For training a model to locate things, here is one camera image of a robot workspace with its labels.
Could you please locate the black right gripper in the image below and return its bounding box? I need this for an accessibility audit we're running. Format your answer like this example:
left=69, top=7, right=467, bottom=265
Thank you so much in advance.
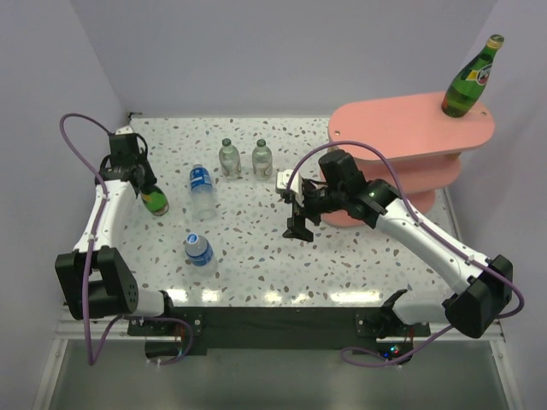
left=283, top=182, right=346, bottom=243

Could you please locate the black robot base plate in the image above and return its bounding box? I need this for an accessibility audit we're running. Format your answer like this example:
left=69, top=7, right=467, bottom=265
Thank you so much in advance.
left=128, top=307, right=430, bottom=357

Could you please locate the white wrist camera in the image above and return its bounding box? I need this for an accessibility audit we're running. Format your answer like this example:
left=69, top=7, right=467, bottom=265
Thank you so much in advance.
left=111, top=126, right=134, bottom=138
left=275, top=169, right=304, bottom=206

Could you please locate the green glass bottle gold cap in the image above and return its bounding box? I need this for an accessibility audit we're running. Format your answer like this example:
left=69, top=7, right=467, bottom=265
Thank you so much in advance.
left=441, top=34, right=504, bottom=118

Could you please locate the clear Chang glass bottle right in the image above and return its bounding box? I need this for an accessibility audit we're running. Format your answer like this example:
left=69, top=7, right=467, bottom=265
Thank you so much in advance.
left=251, top=139, right=273, bottom=181

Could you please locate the pink three-tier shelf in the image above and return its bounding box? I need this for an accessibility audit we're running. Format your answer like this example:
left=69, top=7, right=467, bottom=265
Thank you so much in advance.
left=328, top=91, right=495, bottom=213

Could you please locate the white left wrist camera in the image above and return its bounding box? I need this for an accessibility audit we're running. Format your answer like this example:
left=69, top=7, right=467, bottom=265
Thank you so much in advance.
left=111, top=126, right=134, bottom=138

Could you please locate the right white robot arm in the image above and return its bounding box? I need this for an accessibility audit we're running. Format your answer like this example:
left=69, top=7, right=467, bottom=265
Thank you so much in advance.
left=276, top=149, right=513, bottom=338

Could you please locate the upright blue label water bottle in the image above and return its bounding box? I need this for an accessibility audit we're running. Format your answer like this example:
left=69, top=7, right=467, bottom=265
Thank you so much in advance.
left=185, top=232, right=218, bottom=277

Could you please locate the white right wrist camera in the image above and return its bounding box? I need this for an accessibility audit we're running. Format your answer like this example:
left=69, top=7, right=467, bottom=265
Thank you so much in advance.
left=275, top=169, right=304, bottom=206

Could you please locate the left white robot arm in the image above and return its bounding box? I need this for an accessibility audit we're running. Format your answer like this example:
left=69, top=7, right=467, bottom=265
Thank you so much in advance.
left=55, top=126, right=177, bottom=335

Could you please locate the clear chang glass bottle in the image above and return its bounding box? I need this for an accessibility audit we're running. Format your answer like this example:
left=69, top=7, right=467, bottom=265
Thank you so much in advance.
left=219, top=138, right=242, bottom=179
left=251, top=139, right=273, bottom=181

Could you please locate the clear Chang glass bottle left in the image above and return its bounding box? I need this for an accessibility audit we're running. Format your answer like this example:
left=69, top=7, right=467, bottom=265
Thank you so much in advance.
left=219, top=138, right=242, bottom=179

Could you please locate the lying blue label water bottle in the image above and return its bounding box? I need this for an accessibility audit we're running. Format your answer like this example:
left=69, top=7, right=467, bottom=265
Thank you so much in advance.
left=190, top=164, right=216, bottom=220

